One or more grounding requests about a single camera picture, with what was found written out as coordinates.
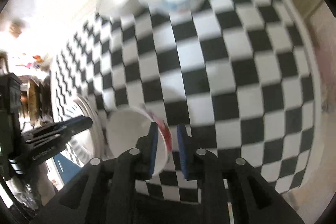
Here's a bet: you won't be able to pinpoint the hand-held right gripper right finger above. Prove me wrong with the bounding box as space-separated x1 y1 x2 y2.
177 124 306 224

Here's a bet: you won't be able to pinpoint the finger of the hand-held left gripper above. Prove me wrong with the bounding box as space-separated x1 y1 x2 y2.
22 115 94 166

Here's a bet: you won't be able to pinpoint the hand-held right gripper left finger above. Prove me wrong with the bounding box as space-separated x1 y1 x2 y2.
33 122 159 224

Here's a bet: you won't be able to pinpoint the striped rim plate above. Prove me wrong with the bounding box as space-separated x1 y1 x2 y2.
62 97 100 164

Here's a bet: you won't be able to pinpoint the red patterned white bowl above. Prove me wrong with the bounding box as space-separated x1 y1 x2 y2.
106 106 172 177

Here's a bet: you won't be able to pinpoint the blue base cabinet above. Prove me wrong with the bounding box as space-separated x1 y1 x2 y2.
51 154 82 182

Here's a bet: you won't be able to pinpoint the black white checkered cloth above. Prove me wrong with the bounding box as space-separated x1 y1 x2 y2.
50 0 323 203

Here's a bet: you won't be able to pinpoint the colourful wall stickers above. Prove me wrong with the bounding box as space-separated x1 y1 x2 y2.
16 53 50 69

